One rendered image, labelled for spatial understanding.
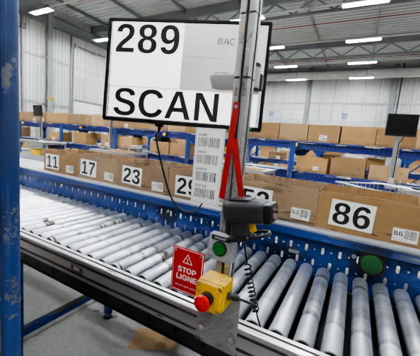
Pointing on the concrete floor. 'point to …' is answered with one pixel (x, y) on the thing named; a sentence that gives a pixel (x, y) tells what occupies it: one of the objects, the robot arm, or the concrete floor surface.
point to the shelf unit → (3, 176)
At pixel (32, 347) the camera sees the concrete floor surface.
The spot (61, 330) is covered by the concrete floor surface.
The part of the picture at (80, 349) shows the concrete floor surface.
